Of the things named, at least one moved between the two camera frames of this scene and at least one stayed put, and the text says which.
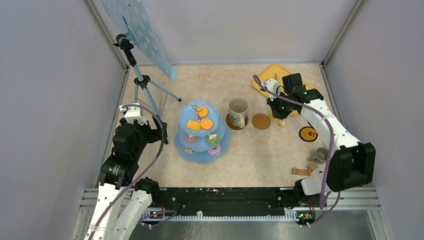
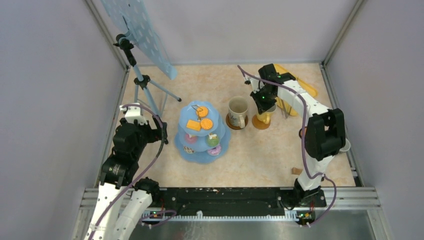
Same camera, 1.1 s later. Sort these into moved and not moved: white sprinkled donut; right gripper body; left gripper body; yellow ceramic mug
Moved: yellow ceramic mug; right gripper body
Not moved: white sprinkled donut; left gripper body
